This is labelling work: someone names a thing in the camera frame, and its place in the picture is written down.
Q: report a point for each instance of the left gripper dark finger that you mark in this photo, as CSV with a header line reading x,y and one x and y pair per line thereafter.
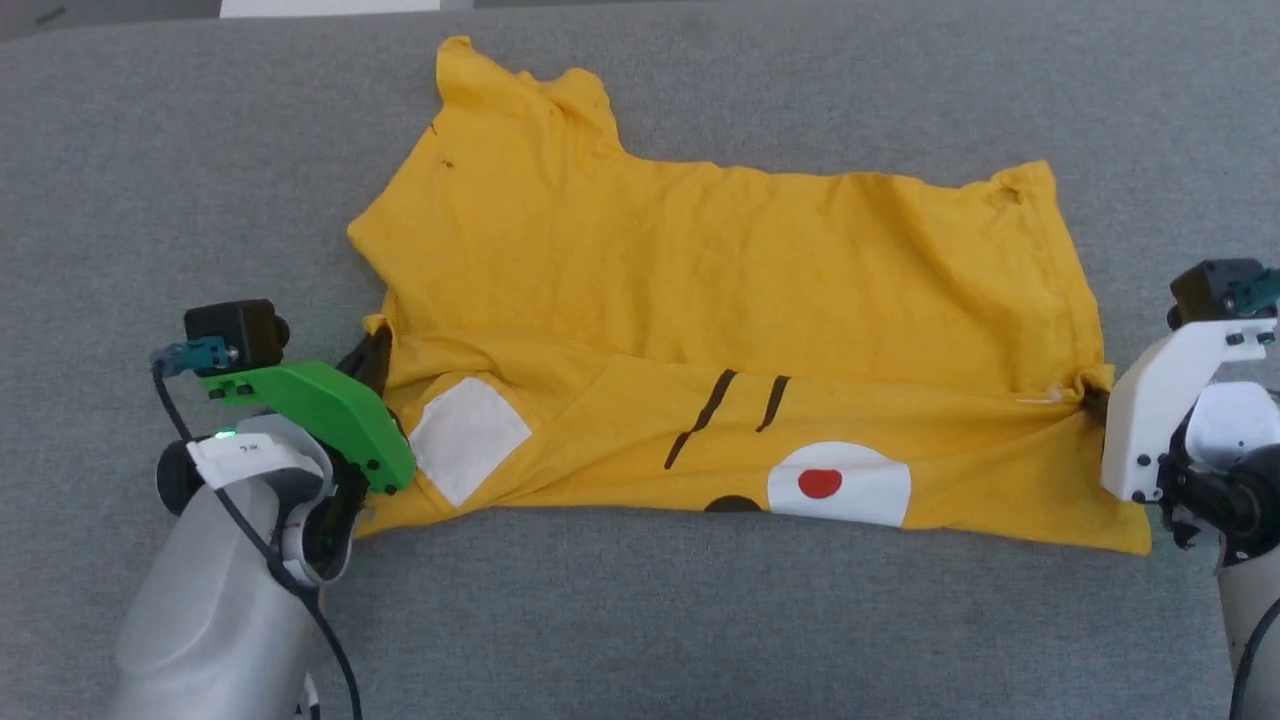
x,y
374,360

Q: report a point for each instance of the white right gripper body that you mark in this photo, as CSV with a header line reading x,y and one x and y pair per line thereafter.
x,y
1150,420

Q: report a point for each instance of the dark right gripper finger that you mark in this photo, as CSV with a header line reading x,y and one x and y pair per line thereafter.
x,y
1097,403

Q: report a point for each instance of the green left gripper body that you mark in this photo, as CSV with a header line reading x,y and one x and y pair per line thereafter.
x,y
320,405

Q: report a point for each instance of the yellow cartoon face t-shirt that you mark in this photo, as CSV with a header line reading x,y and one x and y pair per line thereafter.
x,y
700,300

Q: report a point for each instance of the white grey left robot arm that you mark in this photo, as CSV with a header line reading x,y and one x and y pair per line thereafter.
x,y
210,600

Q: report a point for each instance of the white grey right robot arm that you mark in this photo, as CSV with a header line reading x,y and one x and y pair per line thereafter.
x,y
1245,480

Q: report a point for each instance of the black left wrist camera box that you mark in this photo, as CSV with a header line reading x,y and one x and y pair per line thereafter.
x,y
235,332

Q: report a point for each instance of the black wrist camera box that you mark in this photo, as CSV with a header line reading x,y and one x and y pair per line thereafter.
x,y
1215,288
235,332

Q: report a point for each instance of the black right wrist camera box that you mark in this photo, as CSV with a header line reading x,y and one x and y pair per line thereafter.
x,y
1215,288

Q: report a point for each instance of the white box pedestal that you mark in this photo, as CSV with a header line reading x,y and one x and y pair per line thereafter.
x,y
330,8

